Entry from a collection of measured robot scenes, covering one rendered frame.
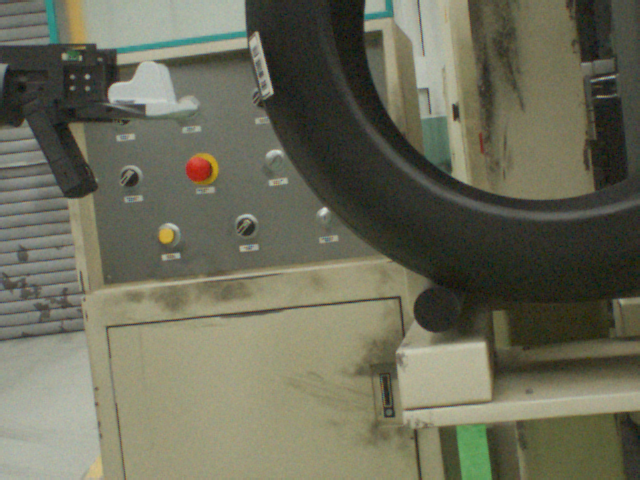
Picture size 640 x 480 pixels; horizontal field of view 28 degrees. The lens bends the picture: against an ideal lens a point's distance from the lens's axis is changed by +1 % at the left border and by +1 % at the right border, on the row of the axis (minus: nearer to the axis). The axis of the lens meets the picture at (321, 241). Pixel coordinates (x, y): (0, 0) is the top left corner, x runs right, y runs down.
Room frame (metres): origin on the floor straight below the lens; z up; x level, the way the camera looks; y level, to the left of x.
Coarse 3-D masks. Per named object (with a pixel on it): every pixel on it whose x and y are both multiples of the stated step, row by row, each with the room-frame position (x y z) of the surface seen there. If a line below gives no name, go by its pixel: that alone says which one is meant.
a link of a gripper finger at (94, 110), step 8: (88, 104) 1.32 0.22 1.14; (96, 104) 1.31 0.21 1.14; (104, 104) 1.31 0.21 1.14; (112, 104) 1.32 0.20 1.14; (120, 104) 1.32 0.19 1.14; (128, 104) 1.32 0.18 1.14; (136, 104) 1.32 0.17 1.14; (144, 104) 1.32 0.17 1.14; (72, 112) 1.34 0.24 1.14; (80, 112) 1.32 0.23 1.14; (88, 112) 1.32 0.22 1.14; (96, 112) 1.31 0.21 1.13; (104, 112) 1.31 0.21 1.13; (112, 112) 1.31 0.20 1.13; (120, 112) 1.31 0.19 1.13; (128, 112) 1.32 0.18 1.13; (136, 112) 1.32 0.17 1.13; (144, 112) 1.32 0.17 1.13
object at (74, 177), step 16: (32, 112) 1.35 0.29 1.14; (32, 128) 1.35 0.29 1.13; (48, 128) 1.35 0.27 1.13; (64, 128) 1.37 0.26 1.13; (48, 144) 1.35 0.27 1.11; (64, 144) 1.35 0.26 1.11; (48, 160) 1.35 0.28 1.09; (64, 160) 1.34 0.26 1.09; (80, 160) 1.37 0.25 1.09; (64, 176) 1.34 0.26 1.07; (80, 176) 1.35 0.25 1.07; (64, 192) 1.35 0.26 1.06; (80, 192) 1.35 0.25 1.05
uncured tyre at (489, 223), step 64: (256, 0) 1.23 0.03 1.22; (320, 0) 1.19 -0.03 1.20; (320, 64) 1.19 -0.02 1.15; (320, 128) 1.20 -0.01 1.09; (384, 128) 1.47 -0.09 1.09; (320, 192) 1.24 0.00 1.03; (384, 192) 1.19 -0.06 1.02; (448, 192) 1.18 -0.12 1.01; (448, 256) 1.19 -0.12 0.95; (512, 256) 1.18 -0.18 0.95; (576, 256) 1.17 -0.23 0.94
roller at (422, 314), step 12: (432, 288) 1.22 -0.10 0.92; (444, 288) 1.23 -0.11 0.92; (420, 300) 1.22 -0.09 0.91; (432, 300) 1.22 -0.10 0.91; (444, 300) 1.22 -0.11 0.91; (456, 300) 1.22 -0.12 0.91; (420, 312) 1.22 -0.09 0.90; (432, 312) 1.22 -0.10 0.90; (444, 312) 1.22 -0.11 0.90; (456, 312) 1.22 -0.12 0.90; (420, 324) 1.23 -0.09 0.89; (432, 324) 1.22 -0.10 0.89; (444, 324) 1.22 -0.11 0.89
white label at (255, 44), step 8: (256, 32) 1.21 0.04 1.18; (256, 40) 1.21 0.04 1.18; (256, 48) 1.22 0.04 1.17; (256, 56) 1.22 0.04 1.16; (256, 64) 1.23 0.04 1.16; (264, 64) 1.20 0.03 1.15; (256, 72) 1.24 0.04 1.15; (264, 72) 1.21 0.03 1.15; (264, 80) 1.22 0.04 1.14; (264, 88) 1.22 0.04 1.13; (264, 96) 1.23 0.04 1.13
